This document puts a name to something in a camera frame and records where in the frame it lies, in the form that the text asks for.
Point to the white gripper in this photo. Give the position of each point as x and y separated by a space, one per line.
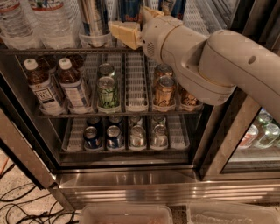
153 36

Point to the blue Red Bull can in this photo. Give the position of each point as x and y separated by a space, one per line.
130 10

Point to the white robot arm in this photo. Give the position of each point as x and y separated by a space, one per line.
210 68

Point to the right blue silver energy can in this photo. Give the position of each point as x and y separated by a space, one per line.
175 8

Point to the left silver energy drink can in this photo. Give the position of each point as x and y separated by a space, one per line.
94 18

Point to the rear left gold can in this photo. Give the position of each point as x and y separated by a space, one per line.
161 70

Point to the gold can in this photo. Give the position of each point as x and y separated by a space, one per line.
165 91
161 70
188 102

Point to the rear green soda can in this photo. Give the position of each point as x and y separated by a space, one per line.
106 69

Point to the green soda can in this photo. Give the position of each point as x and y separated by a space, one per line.
106 69
108 97

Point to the front left gold can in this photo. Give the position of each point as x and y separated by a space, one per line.
165 91

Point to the front green soda can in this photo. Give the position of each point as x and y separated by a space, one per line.
108 97

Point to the front right gold can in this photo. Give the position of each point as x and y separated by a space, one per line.
188 102

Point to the stainless steel display fridge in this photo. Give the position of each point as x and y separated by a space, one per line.
203 160

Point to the front blue Pepsi can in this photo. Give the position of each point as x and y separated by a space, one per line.
114 138

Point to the front left silver can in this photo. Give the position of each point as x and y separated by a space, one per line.
137 138

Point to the front right silver can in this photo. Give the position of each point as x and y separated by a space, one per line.
159 138

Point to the front dark blue can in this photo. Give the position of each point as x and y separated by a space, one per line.
92 139

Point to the red white can behind glass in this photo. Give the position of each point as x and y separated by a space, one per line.
249 137

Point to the green can behind glass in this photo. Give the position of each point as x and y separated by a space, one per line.
268 131

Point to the right clear water bottle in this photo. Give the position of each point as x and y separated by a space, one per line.
55 22

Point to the clear water bottle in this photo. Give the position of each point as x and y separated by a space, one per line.
17 31
55 22

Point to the right brown tea bottle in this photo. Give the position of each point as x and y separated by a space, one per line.
73 84

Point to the brown tea bottle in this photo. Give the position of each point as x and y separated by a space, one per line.
73 84
45 88

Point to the left brown tea bottle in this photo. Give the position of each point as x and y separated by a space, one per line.
45 88

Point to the left clear water bottle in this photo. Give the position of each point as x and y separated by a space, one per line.
17 31

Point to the left clear plastic bin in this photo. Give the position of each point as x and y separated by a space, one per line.
125 214

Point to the clear plastic bin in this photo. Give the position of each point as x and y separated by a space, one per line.
230 213
125 214

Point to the right clear plastic bin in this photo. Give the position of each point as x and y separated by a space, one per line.
230 213

